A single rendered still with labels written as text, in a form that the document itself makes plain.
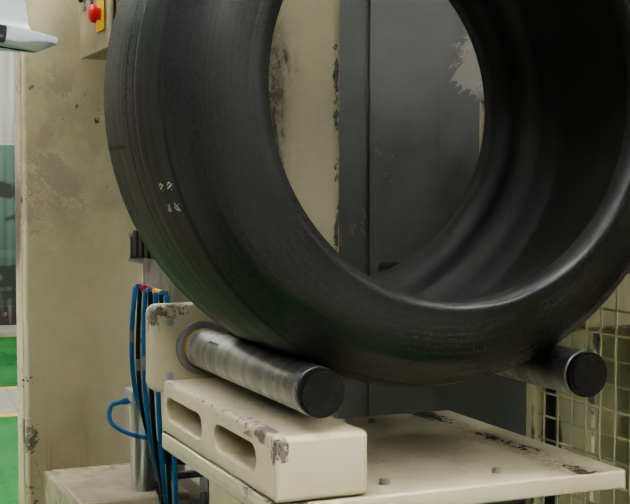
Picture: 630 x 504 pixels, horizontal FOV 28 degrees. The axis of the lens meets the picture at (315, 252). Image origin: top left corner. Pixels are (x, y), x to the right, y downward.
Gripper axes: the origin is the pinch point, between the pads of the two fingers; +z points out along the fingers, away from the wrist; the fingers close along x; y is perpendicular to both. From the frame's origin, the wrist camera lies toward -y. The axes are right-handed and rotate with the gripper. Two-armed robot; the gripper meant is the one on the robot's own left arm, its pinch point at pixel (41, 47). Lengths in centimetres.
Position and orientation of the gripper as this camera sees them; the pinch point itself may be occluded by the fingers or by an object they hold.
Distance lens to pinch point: 114.1
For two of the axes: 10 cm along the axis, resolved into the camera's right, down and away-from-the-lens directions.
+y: 1.0, -9.9, -0.1
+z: 9.1, 0.9, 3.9
